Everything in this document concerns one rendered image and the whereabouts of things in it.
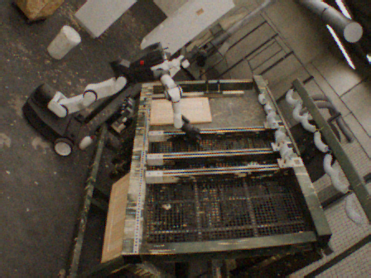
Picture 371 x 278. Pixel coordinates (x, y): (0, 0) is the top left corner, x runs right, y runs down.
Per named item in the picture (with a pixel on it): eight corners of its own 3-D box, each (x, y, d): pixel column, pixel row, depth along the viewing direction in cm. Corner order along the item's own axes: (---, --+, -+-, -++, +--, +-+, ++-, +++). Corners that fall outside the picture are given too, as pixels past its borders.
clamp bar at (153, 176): (146, 176, 262) (143, 151, 248) (297, 167, 263) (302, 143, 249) (146, 185, 254) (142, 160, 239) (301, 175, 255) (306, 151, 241)
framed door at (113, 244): (114, 185, 328) (113, 184, 327) (155, 156, 308) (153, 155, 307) (103, 263, 256) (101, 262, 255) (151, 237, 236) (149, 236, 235)
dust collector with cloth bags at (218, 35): (178, 46, 950) (239, -1, 870) (194, 64, 979) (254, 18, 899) (176, 64, 836) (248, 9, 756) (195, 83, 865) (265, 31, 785)
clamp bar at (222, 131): (149, 136, 303) (146, 113, 289) (281, 130, 305) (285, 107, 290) (149, 143, 295) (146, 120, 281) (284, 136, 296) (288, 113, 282)
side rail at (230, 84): (153, 91, 382) (152, 83, 375) (251, 87, 383) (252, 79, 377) (153, 93, 377) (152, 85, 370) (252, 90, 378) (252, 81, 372)
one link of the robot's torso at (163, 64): (124, 64, 283) (164, 50, 278) (128, 49, 311) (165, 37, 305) (137, 93, 301) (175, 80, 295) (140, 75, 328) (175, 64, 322)
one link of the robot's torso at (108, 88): (79, 94, 308) (122, 74, 298) (83, 86, 322) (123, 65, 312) (88, 107, 316) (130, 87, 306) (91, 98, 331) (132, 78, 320)
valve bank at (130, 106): (115, 100, 358) (131, 87, 349) (124, 108, 365) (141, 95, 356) (108, 127, 318) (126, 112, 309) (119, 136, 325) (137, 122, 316)
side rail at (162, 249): (143, 253, 211) (141, 243, 205) (309, 241, 213) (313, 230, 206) (142, 263, 205) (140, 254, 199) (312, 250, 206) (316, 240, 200)
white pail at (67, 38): (50, 40, 426) (72, 17, 409) (66, 55, 439) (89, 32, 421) (42, 49, 400) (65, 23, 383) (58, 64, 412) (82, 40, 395)
